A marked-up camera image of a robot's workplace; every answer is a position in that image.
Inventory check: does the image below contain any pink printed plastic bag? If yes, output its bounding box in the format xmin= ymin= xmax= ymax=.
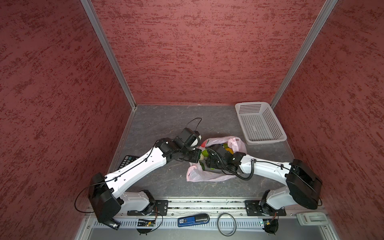
xmin=187 ymin=136 xmax=247 ymax=183

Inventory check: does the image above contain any white perforated plastic basket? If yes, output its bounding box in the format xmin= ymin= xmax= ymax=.
xmin=235 ymin=102 xmax=287 ymax=146

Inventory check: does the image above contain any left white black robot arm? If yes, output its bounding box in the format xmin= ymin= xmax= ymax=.
xmin=85 ymin=128 xmax=202 ymax=230

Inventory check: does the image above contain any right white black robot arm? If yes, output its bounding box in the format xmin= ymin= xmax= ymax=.
xmin=205 ymin=144 xmax=323 ymax=217

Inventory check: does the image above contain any bright green bumpy fruit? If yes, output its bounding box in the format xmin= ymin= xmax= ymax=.
xmin=202 ymin=150 xmax=210 ymax=159

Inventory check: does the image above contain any blue black handheld device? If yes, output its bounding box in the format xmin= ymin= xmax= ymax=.
xmin=177 ymin=214 xmax=210 ymax=228

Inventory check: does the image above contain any black calculator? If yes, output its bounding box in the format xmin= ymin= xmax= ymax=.
xmin=118 ymin=155 xmax=139 ymax=170

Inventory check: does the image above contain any small black device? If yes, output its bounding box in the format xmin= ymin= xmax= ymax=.
xmin=105 ymin=219 xmax=121 ymax=231

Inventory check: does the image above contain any white plastic latch box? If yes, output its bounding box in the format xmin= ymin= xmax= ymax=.
xmin=297 ymin=212 xmax=329 ymax=226

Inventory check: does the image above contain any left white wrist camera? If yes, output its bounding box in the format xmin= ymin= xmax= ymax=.
xmin=193 ymin=136 xmax=202 ymax=148

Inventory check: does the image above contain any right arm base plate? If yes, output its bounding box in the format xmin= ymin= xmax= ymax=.
xmin=245 ymin=200 xmax=287 ymax=217

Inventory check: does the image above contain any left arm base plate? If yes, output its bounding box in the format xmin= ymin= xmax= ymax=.
xmin=127 ymin=200 xmax=169 ymax=217

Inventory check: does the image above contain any black cable ring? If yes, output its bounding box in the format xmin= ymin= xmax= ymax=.
xmin=217 ymin=212 xmax=238 ymax=237

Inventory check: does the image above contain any aluminium front rail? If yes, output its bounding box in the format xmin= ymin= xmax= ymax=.
xmin=86 ymin=197 xmax=328 ymax=219

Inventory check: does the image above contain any left circuit board with wires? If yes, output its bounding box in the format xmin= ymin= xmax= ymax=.
xmin=136 ymin=207 xmax=164 ymax=235

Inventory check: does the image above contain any circuit board with wires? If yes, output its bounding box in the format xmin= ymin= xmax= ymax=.
xmin=263 ymin=214 xmax=279 ymax=235
xmin=136 ymin=207 xmax=164 ymax=235

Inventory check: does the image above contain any right circuit board with wires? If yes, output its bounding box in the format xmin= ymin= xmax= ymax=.
xmin=263 ymin=214 xmax=279 ymax=235

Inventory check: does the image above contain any left aluminium corner post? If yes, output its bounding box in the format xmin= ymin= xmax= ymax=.
xmin=81 ymin=0 xmax=137 ymax=111

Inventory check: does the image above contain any aluminium corner post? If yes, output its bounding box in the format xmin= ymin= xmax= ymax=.
xmin=81 ymin=0 xmax=137 ymax=111
xmin=270 ymin=0 xmax=338 ymax=109

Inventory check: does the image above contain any right aluminium corner post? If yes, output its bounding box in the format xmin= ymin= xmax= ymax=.
xmin=270 ymin=0 xmax=338 ymax=109

